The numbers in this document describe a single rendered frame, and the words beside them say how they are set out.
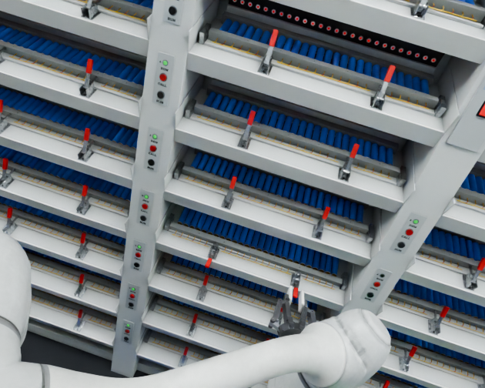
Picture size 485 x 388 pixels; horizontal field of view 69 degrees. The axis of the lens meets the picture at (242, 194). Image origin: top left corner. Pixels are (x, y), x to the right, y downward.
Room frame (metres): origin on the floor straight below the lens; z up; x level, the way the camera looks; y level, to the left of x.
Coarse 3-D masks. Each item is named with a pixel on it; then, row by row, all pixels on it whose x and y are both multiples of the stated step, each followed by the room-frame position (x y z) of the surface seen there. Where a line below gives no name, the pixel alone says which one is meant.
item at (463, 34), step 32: (288, 0) 0.84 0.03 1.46; (320, 0) 0.83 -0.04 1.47; (352, 0) 0.83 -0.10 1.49; (384, 0) 0.87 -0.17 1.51; (416, 0) 0.89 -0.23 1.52; (448, 0) 0.88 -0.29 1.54; (384, 32) 0.84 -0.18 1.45; (416, 32) 0.83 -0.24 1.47; (448, 32) 0.82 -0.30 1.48; (480, 32) 0.84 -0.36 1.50
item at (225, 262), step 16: (176, 208) 0.97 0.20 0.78; (160, 224) 0.86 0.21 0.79; (160, 240) 0.85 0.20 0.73; (176, 240) 0.87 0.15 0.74; (192, 256) 0.84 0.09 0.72; (224, 256) 0.86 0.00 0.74; (240, 256) 0.87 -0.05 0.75; (224, 272) 0.85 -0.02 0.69; (240, 272) 0.83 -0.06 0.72; (256, 272) 0.84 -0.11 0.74; (272, 272) 0.85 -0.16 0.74; (288, 272) 0.87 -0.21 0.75; (352, 272) 0.88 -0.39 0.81; (272, 288) 0.84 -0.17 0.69; (288, 288) 0.82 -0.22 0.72; (304, 288) 0.83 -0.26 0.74; (320, 288) 0.84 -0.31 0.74; (336, 288) 0.86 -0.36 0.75; (320, 304) 0.83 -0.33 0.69; (336, 304) 0.81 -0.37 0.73
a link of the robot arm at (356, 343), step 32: (352, 320) 0.45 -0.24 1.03; (256, 352) 0.36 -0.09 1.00; (288, 352) 0.37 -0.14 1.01; (320, 352) 0.39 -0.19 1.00; (352, 352) 0.41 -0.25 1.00; (384, 352) 0.42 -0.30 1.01; (64, 384) 0.23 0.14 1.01; (96, 384) 0.25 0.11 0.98; (128, 384) 0.28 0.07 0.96; (160, 384) 0.29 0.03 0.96; (192, 384) 0.30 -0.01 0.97; (224, 384) 0.31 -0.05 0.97; (256, 384) 0.33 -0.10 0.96; (320, 384) 0.38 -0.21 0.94; (352, 384) 0.39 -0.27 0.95
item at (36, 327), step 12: (36, 324) 0.91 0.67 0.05; (48, 336) 0.90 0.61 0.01; (60, 336) 0.90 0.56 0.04; (72, 336) 0.91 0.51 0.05; (84, 348) 0.89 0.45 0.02; (96, 348) 0.89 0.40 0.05; (108, 348) 0.90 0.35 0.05; (144, 360) 0.90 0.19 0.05; (144, 372) 0.88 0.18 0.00; (156, 372) 0.88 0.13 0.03
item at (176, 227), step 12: (180, 228) 0.89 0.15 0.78; (192, 240) 0.87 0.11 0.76; (204, 240) 0.88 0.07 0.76; (216, 240) 0.88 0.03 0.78; (228, 240) 0.89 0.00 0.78; (240, 252) 0.88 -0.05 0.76; (252, 252) 0.87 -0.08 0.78; (276, 264) 0.87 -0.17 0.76; (288, 264) 0.87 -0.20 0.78; (312, 276) 0.87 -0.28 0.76; (324, 276) 0.86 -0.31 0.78
